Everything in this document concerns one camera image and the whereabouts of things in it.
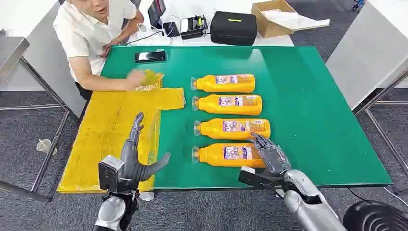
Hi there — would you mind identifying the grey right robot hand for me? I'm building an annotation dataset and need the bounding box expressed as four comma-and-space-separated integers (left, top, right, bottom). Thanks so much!
249, 132, 292, 177

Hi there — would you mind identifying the person's right hand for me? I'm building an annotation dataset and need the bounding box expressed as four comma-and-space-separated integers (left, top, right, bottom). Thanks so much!
125, 69, 147, 92

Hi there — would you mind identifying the person's left hand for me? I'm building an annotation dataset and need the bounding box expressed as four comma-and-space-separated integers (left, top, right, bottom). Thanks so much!
98, 42, 113, 59

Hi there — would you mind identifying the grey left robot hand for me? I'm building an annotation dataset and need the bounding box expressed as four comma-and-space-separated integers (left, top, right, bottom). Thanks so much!
120, 111, 172, 192

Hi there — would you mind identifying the yellow plastic bag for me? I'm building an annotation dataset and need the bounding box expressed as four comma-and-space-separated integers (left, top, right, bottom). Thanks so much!
135, 69, 166, 92

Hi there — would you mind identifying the orange drink bottle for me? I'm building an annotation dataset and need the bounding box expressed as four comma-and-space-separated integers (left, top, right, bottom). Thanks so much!
193, 118, 271, 141
191, 94, 263, 116
191, 74, 256, 94
191, 142, 267, 169

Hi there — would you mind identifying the person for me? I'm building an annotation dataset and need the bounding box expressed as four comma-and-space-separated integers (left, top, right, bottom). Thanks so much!
52, 0, 147, 102

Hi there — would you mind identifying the black smartphone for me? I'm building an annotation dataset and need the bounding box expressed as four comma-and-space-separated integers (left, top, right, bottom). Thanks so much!
134, 50, 167, 64

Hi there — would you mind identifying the yellow sheet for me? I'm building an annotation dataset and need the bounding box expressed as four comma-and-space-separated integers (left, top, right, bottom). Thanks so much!
56, 88, 186, 194

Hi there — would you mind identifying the green table mat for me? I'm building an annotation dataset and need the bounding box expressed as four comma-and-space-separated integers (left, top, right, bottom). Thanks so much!
101, 46, 393, 191

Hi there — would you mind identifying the small black device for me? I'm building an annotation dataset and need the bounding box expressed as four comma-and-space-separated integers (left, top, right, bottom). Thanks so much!
162, 21, 181, 38

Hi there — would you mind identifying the dark laptop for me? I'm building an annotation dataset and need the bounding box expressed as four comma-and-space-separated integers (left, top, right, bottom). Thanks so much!
147, 0, 167, 29

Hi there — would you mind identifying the pale grey table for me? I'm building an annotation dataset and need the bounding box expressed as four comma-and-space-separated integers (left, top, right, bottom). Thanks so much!
0, 0, 87, 119
325, 0, 408, 176

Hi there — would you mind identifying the black label printer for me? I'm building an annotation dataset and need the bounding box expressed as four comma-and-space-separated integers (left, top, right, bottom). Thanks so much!
180, 15, 208, 40

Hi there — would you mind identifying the clear plastic cup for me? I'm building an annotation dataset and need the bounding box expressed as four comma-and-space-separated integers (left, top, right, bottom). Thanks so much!
36, 139, 58, 156

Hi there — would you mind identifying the white table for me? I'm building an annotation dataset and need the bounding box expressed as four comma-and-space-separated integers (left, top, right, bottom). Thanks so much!
127, 0, 294, 47

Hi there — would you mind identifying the black carry case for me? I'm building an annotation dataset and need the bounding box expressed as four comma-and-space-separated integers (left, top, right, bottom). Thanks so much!
210, 11, 258, 46

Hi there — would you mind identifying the black ribbed round object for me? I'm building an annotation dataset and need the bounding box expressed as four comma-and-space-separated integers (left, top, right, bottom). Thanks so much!
342, 200, 408, 231

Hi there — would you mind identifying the cardboard box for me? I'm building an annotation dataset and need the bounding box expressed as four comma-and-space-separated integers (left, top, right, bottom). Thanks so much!
251, 0, 295, 39

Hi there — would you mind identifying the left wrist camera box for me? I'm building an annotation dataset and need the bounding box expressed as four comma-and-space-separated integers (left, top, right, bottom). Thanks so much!
98, 155, 125, 193

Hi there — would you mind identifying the steel frame table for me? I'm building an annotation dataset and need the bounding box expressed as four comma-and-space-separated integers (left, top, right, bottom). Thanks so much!
0, 28, 71, 203

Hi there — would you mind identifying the black floor cable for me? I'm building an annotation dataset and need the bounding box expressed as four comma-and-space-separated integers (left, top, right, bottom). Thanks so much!
347, 187, 374, 205

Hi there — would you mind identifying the white floor cable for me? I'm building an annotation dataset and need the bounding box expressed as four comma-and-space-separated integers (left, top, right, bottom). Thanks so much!
382, 186, 408, 208

